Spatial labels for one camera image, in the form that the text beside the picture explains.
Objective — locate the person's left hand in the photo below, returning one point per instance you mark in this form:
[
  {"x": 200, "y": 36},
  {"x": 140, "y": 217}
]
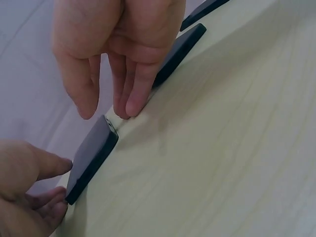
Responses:
[{"x": 17, "y": 187}]

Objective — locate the person's right hand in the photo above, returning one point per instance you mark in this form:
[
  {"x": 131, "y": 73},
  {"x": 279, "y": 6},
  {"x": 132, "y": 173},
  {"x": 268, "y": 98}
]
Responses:
[{"x": 111, "y": 29}]

